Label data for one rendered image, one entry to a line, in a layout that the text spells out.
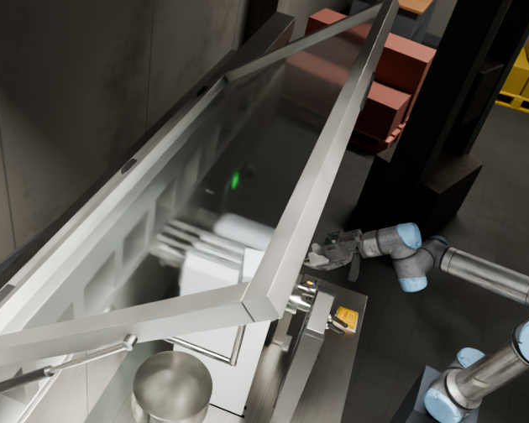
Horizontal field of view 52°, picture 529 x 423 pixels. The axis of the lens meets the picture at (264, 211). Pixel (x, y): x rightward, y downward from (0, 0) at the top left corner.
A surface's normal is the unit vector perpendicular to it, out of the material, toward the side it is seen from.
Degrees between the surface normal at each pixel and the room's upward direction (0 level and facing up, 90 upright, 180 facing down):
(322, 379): 0
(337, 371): 0
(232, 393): 90
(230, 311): 90
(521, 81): 90
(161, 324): 90
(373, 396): 0
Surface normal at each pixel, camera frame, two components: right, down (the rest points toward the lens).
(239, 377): -0.29, 0.56
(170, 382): 0.09, 0.38
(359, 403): 0.19, -0.76
